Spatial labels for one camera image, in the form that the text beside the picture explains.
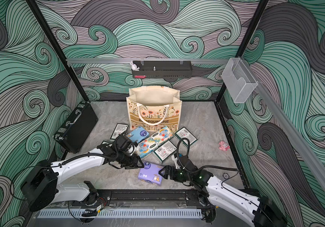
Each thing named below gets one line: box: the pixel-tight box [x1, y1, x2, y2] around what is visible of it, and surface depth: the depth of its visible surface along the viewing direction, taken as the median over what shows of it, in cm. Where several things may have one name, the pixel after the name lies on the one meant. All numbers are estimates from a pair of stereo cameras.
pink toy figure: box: [218, 140, 231, 152], surface depth 92 cm
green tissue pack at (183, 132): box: [174, 126, 198, 146], surface depth 95 cm
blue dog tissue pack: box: [126, 126, 150, 143], surface depth 94 cm
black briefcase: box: [53, 100, 99, 154], surface depth 84 cm
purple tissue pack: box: [137, 161, 164, 186], surface depth 78 cm
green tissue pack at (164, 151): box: [153, 139, 178, 164], surface depth 87 cm
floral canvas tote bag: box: [126, 85, 183, 134], surface depth 90 cm
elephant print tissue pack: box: [136, 125, 175, 159], surface depth 92 cm
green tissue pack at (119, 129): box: [110, 122, 129, 140], surface depth 97 cm
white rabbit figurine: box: [129, 60, 140, 71], surface depth 87 cm
